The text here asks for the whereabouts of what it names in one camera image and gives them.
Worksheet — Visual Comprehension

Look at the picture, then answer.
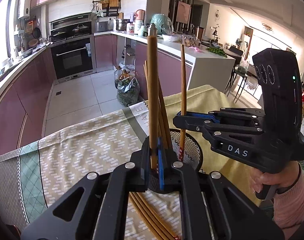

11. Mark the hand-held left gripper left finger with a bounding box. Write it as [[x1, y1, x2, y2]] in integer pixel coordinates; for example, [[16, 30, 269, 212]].
[[20, 140, 153, 240]]

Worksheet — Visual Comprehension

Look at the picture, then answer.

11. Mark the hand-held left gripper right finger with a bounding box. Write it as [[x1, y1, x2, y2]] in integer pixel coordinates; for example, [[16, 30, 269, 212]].
[[156, 137, 285, 240]]

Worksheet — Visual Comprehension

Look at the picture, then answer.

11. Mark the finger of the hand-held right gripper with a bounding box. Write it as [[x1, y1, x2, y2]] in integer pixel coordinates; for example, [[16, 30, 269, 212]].
[[176, 107, 268, 122], [173, 115, 264, 137]]

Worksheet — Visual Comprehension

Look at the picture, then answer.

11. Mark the black mesh utensil holder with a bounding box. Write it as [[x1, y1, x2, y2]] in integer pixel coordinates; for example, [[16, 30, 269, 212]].
[[148, 129, 204, 193]]

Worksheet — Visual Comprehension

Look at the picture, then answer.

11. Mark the bundle of wooden chopsticks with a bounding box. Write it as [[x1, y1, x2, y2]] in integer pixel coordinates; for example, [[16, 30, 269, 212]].
[[129, 60, 182, 240]]

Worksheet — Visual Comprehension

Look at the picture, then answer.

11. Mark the single wooden chopstick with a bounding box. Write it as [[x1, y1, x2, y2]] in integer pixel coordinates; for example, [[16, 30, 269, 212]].
[[146, 35, 159, 173], [178, 44, 187, 163]]

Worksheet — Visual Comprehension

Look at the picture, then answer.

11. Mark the person's right forearm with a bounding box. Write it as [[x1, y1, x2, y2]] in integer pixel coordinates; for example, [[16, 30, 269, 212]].
[[272, 165, 304, 240]]

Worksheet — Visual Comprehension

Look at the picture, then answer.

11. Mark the person's right hand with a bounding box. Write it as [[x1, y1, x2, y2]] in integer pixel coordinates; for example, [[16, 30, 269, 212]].
[[249, 162, 301, 193]]

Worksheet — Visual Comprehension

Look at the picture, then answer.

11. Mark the hanging plastic bag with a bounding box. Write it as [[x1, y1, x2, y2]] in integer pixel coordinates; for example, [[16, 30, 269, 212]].
[[237, 57, 250, 74]]

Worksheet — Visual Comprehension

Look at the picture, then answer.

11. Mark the pink peninsula base cabinet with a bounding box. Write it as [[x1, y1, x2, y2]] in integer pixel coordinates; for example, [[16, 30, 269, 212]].
[[134, 41, 192, 100]]

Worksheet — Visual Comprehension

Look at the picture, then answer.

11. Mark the beige and teal patterned tablecloth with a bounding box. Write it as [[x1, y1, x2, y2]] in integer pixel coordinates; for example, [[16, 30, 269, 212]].
[[0, 101, 210, 240]]

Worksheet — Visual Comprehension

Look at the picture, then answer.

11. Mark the tall white appliance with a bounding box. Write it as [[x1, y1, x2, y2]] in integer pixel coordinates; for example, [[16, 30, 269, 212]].
[[242, 34, 252, 55]]

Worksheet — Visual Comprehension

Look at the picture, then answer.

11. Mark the black dining chair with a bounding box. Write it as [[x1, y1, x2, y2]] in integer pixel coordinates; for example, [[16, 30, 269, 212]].
[[224, 46, 244, 103]]

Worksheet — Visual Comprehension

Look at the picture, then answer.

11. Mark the pile of leafy greens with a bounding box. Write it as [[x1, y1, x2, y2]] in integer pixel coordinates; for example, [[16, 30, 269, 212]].
[[206, 47, 227, 57]]

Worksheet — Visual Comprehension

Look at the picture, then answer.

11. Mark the plastic bag of greens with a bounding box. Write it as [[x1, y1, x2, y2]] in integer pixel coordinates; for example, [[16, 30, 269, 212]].
[[117, 77, 140, 107]]

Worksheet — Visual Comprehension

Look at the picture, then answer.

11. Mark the clear food jar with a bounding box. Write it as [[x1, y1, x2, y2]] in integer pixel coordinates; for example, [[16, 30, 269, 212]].
[[183, 36, 201, 47]]

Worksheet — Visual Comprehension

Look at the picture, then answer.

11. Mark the plastic oil bottle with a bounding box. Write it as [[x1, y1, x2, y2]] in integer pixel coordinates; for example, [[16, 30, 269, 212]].
[[114, 66, 123, 89]]

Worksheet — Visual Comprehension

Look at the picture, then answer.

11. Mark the white bowl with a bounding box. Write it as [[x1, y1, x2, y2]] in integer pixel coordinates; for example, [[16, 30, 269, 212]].
[[162, 34, 181, 42]]

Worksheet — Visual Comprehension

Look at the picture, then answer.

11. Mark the green appliance under plastic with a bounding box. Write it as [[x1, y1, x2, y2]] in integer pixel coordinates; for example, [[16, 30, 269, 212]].
[[150, 14, 174, 34]]

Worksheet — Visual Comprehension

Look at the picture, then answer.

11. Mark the narrow pink base cabinet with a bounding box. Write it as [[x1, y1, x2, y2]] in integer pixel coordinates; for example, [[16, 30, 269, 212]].
[[94, 34, 117, 68]]

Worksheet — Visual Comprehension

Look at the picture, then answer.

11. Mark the dark slatted partition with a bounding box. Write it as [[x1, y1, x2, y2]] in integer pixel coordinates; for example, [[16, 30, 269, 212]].
[[168, 0, 195, 32]]

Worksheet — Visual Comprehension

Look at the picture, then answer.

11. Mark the stainless steel stock pot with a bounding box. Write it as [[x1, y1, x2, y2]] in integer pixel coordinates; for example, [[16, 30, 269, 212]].
[[115, 19, 130, 32]]

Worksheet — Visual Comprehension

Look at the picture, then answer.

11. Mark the black built-in oven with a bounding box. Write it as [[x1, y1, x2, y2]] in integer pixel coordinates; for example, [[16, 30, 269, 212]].
[[50, 36, 97, 80]]

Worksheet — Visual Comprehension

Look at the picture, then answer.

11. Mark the long pink base cabinet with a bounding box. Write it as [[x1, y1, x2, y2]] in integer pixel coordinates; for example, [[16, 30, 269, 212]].
[[0, 46, 55, 160]]

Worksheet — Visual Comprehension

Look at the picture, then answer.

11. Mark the black range hood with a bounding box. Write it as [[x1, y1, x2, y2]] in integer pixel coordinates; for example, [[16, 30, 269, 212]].
[[49, 12, 93, 34]]

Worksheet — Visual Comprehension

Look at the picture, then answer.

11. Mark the kitchen window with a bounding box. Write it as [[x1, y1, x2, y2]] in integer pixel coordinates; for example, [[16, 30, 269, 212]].
[[0, 0, 18, 62]]

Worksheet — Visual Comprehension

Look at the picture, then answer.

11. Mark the white water heater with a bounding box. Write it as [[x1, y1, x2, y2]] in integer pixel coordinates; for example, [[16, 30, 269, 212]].
[[18, 0, 32, 19]]

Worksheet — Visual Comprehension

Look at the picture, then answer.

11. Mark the framed wall picture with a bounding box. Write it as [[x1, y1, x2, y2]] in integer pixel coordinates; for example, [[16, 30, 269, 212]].
[[176, 1, 191, 23]]

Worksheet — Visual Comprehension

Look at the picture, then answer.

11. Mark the black wall rack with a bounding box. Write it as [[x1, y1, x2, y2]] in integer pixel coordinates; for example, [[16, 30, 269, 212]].
[[92, 0, 121, 17]]

